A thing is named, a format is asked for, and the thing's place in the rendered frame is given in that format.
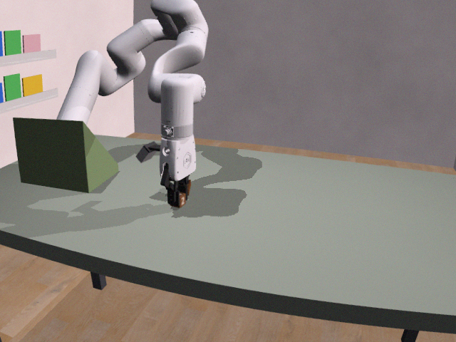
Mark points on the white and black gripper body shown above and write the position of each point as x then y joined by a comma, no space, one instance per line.
179,154

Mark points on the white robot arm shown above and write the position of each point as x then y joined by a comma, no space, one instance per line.
181,20

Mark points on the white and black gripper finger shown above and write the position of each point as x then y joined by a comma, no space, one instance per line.
173,194
182,185

